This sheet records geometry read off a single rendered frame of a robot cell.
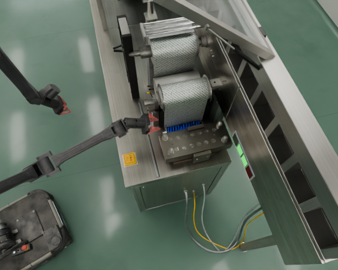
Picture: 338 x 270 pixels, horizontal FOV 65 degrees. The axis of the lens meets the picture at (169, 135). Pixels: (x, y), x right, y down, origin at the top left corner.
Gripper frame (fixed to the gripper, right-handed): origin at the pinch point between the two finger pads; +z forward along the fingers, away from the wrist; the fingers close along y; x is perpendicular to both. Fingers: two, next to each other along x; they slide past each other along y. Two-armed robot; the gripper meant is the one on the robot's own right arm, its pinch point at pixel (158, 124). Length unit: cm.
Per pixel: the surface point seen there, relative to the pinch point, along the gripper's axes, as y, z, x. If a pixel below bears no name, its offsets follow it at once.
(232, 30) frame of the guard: 9, -13, 75
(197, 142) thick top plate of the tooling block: 13.2, 21.0, 4.2
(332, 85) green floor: -65, 244, -1
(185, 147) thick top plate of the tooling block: 14.5, 14.4, 0.5
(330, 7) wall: -174, 279, 30
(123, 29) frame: -40, -24, 25
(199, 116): -1.3, 23.1, 9.7
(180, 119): -0.9, 12.1, 5.9
